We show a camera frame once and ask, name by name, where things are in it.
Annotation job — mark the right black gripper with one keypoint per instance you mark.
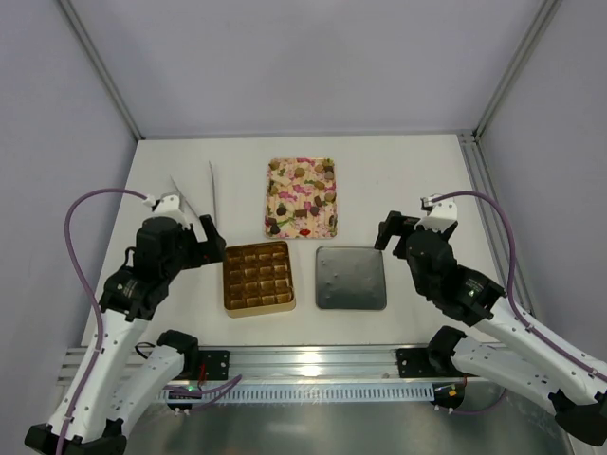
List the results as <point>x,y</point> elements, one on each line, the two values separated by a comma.
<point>394,232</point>

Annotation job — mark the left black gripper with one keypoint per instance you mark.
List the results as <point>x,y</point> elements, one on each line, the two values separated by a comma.
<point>207,241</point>

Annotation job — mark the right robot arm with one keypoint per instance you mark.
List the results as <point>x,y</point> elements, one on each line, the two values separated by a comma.
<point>536,363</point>

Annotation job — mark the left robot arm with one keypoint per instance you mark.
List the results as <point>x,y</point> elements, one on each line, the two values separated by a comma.
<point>99,411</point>

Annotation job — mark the gold chocolate box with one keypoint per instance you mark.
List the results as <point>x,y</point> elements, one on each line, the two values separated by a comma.
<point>257,280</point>

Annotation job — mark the silver tin lid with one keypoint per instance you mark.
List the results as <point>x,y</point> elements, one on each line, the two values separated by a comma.
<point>350,278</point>

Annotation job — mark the floral rectangular tray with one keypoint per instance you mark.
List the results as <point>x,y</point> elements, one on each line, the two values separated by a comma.
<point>301,183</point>

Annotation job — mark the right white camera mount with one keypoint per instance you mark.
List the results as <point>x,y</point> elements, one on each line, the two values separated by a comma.
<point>441,213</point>

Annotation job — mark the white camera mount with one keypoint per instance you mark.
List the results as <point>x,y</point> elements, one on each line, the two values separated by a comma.
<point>169,205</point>
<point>441,213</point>

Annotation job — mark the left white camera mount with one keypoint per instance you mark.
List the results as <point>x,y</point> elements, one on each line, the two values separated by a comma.
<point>169,205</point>

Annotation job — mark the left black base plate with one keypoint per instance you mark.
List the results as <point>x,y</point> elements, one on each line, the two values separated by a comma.
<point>212,365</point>

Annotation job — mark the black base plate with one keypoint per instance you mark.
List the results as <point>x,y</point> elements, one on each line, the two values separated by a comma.
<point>212,365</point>
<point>413,363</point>

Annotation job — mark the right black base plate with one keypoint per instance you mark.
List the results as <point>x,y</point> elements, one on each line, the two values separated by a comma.
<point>413,363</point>

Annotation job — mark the aluminium rail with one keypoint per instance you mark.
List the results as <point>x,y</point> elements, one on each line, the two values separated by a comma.
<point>341,363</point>

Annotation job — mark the slotted cable duct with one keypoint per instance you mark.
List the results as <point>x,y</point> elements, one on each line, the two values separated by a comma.
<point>301,393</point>

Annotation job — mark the left aluminium frame post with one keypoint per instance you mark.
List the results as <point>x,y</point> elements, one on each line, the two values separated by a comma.
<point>77,27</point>

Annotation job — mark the aluminium frame post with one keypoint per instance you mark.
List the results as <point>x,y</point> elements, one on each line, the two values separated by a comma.
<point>524,50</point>
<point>77,27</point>

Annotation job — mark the right aluminium frame post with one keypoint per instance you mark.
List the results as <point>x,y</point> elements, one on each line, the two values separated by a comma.
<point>524,50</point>

